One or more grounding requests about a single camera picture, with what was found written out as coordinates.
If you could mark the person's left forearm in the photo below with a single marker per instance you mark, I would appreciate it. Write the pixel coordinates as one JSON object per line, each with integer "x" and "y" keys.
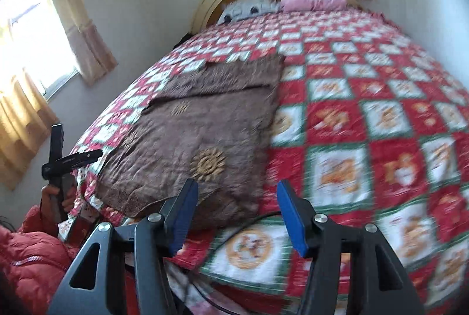
{"x": 33, "y": 256}

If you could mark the beige side window curtain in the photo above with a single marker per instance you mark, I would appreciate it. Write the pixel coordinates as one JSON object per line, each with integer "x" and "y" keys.
{"x": 78, "y": 22}

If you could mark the grey patterned pillow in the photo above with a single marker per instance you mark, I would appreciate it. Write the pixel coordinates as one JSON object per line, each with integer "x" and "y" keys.
{"x": 252, "y": 7}

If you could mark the person's left hand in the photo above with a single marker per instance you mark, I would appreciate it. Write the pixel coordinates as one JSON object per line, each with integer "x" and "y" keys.
{"x": 47, "y": 195}

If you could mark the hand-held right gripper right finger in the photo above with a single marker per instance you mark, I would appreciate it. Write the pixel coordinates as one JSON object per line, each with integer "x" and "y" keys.
{"x": 293, "y": 218}

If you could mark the yellow side window curtain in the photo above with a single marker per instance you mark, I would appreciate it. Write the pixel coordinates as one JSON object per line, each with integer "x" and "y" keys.
{"x": 22, "y": 128}

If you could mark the side window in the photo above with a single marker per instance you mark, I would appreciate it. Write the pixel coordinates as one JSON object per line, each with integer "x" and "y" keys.
{"x": 33, "y": 36}

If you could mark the red checked printed blanket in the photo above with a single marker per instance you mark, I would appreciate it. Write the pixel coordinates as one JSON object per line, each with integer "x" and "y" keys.
{"x": 366, "y": 117}

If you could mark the brown cloth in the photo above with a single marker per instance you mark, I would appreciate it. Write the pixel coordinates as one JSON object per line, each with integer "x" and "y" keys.
{"x": 198, "y": 132}

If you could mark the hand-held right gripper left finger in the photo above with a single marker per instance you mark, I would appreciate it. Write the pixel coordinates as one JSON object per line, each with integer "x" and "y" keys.
{"x": 183, "y": 218}

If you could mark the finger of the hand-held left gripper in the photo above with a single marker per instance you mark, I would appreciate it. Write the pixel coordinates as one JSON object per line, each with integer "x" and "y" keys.
{"x": 78, "y": 159}

